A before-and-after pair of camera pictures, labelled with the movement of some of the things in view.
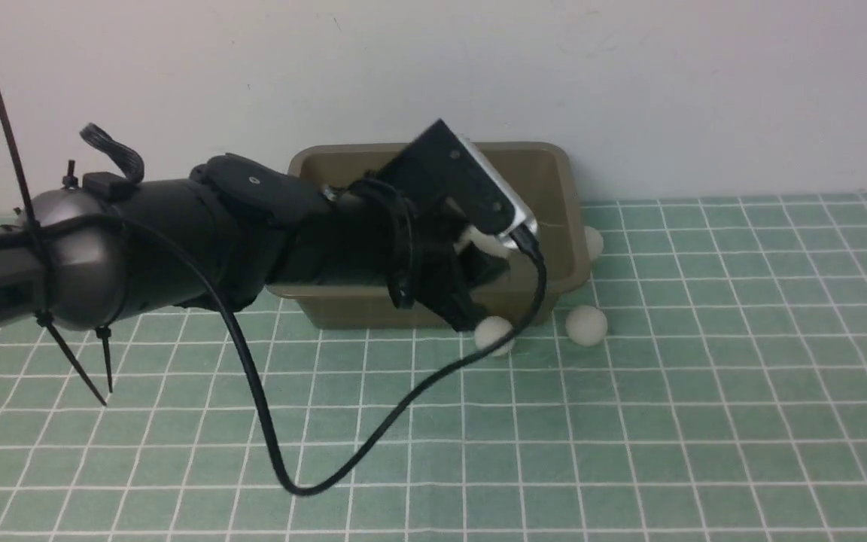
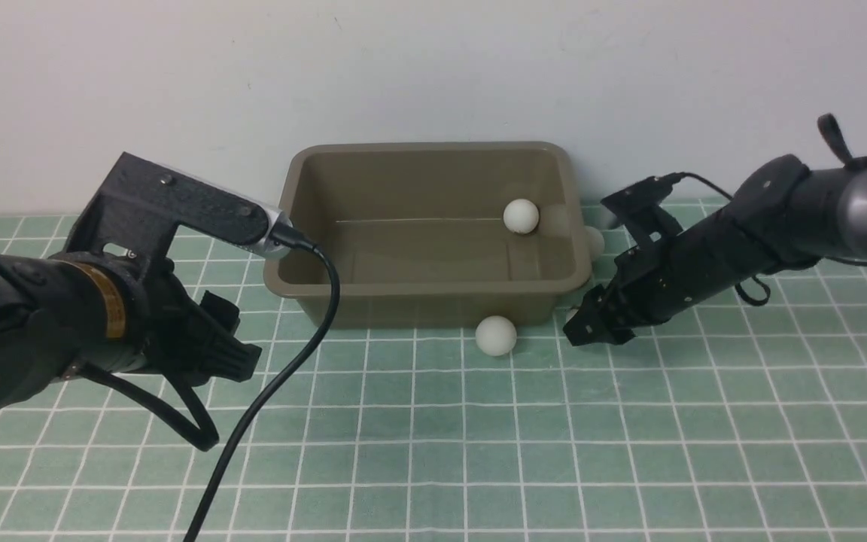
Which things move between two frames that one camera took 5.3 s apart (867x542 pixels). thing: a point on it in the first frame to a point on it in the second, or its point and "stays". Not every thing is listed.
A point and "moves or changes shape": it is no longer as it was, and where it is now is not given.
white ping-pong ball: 594,242 stays
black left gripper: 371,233 to 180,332
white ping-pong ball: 494,244 moves or changes shape
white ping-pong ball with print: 489,329 stays
